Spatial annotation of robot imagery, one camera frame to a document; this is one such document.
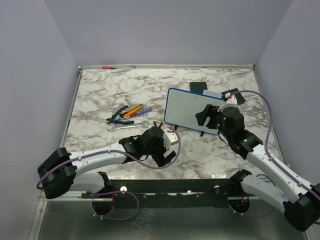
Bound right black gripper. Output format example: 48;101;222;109
195;103;233;140

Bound blue framed whiteboard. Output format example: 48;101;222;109
164;87;224;135

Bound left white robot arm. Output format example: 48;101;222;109
36;126;181;199

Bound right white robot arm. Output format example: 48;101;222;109
195;104;320;232

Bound silver open end wrench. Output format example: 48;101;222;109
107;121;149;132

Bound grey small box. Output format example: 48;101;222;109
202;89;222;99

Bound blue pen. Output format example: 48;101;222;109
130;108;152;117

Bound black flat box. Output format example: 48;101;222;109
189;81;208;95

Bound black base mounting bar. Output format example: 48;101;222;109
82;178;260;210

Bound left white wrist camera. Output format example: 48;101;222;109
163;128;179;148

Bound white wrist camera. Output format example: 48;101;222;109
163;128;179;148
217;92;238;112

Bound black handled pliers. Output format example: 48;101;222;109
153;121;163;130

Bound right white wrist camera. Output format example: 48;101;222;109
217;92;238;112

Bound black network switch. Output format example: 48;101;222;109
225;88;246;105

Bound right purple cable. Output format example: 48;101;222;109
226;90;320;218

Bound purple cable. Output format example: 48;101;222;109
226;90;320;218
36;129;181;221

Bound blue handled pliers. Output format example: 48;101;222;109
106;105;135;125

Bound red marker on rail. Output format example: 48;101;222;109
101;66;117;70

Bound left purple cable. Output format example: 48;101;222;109
36;129;181;221

